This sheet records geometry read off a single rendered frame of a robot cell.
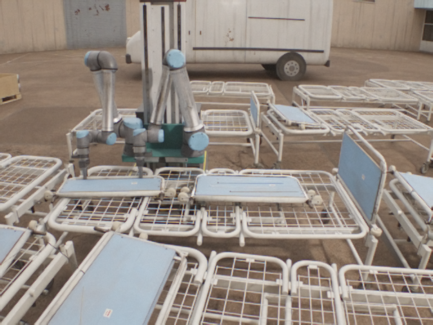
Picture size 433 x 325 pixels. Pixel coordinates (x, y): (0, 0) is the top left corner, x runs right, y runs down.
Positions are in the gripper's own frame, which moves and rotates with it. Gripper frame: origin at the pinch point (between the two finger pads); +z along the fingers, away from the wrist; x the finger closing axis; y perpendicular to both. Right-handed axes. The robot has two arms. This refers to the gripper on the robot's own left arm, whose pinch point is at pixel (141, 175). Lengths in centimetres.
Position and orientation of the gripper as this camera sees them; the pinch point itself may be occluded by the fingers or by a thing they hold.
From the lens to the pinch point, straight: 260.4
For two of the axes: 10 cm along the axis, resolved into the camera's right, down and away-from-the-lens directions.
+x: 0.8, 2.0, -9.8
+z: 0.1, 9.8, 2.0
